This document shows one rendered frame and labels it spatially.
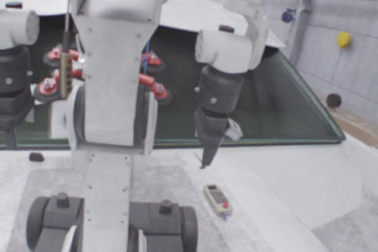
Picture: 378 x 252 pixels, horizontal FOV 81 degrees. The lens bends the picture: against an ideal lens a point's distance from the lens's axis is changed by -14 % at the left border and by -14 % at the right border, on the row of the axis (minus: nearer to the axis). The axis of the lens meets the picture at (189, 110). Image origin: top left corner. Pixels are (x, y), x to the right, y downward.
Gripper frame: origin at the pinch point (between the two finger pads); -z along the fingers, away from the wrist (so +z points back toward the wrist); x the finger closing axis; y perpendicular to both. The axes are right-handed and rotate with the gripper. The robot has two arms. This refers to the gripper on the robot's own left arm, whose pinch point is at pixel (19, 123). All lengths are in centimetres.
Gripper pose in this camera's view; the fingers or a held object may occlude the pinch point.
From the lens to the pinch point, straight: 65.6
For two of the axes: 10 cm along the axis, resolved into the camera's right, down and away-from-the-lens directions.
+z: 1.8, -8.3, -5.3
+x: -1.2, -5.5, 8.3
